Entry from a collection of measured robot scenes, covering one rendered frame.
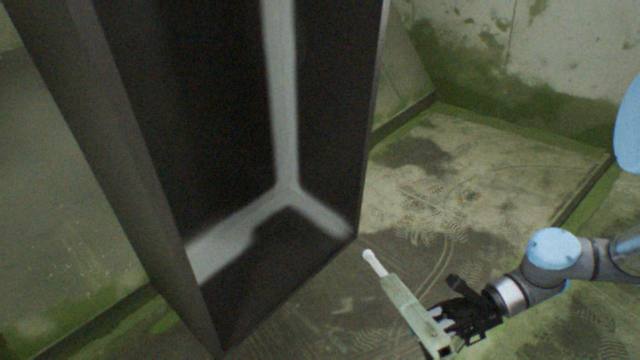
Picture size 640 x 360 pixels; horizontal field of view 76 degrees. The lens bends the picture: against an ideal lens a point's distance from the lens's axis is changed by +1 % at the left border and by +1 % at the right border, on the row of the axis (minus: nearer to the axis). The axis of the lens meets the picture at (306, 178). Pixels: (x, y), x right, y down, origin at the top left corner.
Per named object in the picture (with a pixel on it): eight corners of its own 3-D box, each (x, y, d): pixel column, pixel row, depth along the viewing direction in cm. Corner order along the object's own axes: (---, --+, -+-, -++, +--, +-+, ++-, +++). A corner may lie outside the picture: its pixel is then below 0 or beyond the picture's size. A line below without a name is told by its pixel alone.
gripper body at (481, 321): (465, 349, 94) (510, 327, 95) (455, 319, 91) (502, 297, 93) (447, 330, 101) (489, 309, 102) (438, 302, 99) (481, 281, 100)
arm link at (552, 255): (588, 225, 86) (571, 254, 95) (527, 223, 89) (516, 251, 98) (600, 266, 80) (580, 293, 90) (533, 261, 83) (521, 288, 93)
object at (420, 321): (479, 416, 88) (450, 332, 81) (459, 426, 87) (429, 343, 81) (392, 299, 134) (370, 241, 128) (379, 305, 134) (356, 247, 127)
